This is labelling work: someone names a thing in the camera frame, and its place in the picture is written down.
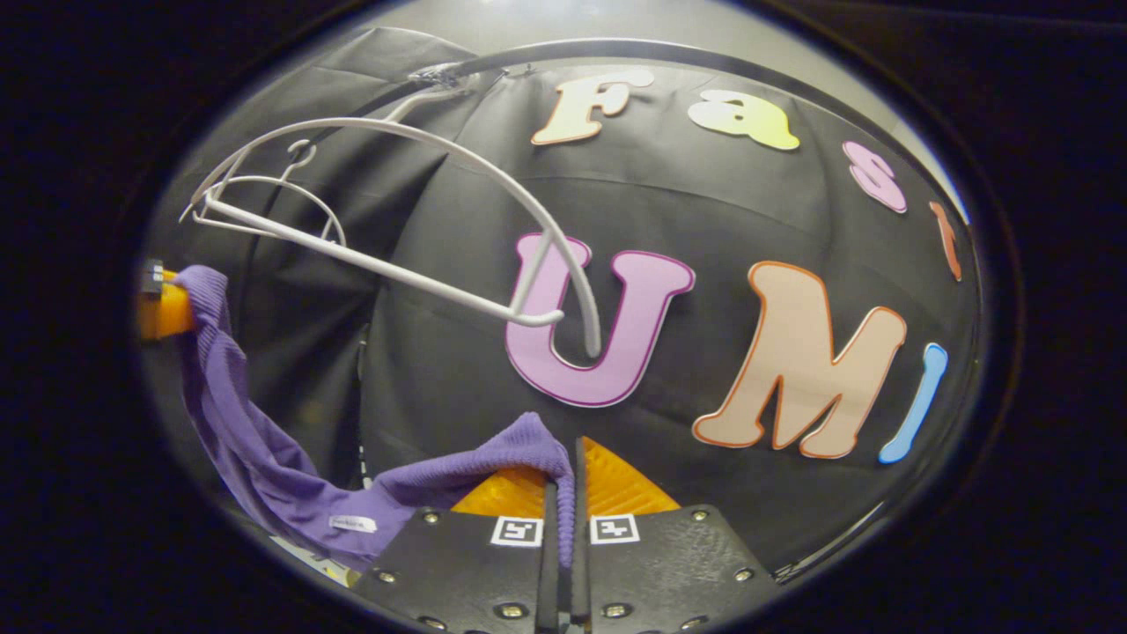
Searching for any white plastic hanger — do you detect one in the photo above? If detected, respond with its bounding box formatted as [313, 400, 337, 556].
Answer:
[211, 139, 347, 246]
[180, 117, 604, 359]

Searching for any purple ribbed jacket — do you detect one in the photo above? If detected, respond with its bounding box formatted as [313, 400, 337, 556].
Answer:
[172, 264, 578, 569]

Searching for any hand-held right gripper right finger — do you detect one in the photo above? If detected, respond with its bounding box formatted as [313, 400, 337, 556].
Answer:
[571, 436, 781, 634]

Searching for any black backdrop cloth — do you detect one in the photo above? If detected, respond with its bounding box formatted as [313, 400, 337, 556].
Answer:
[145, 26, 983, 573]

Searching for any black clothes rack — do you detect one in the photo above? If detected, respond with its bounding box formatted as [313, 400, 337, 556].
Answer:
[239, 38, 968, 291]

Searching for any silver tape wrap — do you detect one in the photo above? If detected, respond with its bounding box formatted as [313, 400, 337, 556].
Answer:
[408, 62, 481, 89]

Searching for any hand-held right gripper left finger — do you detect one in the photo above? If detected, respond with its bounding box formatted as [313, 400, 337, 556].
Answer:
[350, 465, 561, 634]

